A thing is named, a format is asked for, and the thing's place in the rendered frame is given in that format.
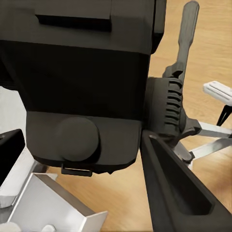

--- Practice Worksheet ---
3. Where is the camera tripod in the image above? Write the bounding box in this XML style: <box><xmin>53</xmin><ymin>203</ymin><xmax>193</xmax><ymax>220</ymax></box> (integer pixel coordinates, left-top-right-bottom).
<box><xmin>142</xmin><ymin>2</ymin><xmax>232</xmax><ymax>170</ymax></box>

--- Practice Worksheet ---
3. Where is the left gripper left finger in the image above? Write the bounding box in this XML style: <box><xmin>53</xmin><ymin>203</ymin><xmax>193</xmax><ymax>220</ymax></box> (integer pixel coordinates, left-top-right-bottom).
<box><xmin>0</xmin><ymin>129</ymin><xmax>25</xmax><ymax>187</ymax></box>

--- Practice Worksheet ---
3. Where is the digital camera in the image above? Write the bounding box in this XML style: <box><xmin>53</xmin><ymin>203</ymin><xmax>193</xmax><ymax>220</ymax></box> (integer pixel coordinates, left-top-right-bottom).
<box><xmin>0</xmin><ymin>0</ymin><xmax>167</xmax><ymax>177</ymax></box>

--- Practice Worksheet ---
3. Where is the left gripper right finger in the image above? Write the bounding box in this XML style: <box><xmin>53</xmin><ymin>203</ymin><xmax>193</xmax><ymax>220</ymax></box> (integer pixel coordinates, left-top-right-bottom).
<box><xmin>140</xmin><ymin>129</ymin><xmax>232</xmax><ymax>232</ymax></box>

